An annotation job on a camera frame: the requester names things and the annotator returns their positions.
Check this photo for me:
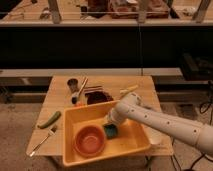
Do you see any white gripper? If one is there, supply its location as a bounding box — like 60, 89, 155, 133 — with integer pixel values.
106, 109, 126, 126

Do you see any green sponge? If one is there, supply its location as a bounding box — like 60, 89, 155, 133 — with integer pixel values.
103, 124, 118, 139

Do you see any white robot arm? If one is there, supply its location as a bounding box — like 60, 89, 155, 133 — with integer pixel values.
106, 92, 213, 157

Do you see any dark brown bowl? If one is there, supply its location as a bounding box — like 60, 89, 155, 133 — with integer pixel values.
87, 91, 113, 105

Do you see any striped dark block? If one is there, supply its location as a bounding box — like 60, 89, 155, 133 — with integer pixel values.
83, 86, 103, 93

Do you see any small orange object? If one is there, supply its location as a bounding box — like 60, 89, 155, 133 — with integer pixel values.
75, 101, 85, 107

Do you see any orange bowl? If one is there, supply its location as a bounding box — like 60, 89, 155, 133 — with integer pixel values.
73, 125, 106, 157

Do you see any dark metal cup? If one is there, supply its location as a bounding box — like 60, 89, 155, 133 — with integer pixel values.
67, 78, 78, 93

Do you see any green cucumber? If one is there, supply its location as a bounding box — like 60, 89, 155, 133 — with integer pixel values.
37, 111, 61, 129

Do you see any wooden handled brush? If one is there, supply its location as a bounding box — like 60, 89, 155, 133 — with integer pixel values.
71, 77, 88, 104

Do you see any black cable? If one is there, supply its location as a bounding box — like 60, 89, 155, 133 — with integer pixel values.
169, 99, 213, 171

